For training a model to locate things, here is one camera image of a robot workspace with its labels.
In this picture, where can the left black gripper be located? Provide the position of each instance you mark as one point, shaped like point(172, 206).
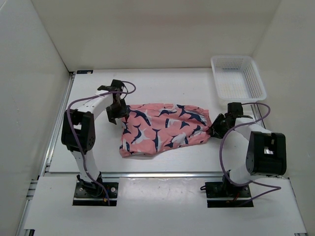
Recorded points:
point(124, 111)

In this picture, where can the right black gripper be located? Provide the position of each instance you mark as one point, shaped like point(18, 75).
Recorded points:
point(218, 133)

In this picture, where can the pink shark print shorts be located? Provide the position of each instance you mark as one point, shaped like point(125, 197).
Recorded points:
point(156, 127)

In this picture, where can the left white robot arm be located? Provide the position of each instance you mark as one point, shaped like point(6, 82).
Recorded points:
point(78, 131)

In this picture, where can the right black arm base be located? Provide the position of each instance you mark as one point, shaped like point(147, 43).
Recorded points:
point(223, 194)

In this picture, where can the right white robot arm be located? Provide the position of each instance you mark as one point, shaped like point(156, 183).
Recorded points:
point(266, 152)

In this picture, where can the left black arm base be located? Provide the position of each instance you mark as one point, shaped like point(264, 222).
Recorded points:
point(91, 194)

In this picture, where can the small dark label sticker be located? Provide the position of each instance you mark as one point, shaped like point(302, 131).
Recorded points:
point(84, 72)

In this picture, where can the white plastic mesh basket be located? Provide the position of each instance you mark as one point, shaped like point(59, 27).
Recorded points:
point(237, 79)

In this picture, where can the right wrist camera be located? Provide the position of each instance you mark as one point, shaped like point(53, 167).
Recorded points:
point(235, 109)

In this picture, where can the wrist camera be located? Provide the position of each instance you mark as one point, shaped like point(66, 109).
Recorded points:
point(235, 109)
point(117, 85)

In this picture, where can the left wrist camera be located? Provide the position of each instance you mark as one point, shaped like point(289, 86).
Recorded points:
point(117, 85)

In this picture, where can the aluminium right side rail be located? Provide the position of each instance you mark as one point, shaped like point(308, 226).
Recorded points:
point(259, 111)

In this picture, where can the aluminium rail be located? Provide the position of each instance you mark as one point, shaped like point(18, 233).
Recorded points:
point(139, 174)
point(259, 111)
point(46, 160)

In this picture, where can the aluminium front rail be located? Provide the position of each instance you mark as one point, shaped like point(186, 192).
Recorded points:
point(139, 174)

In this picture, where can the aluminium left side rail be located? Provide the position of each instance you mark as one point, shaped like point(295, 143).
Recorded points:
point(46, 160)

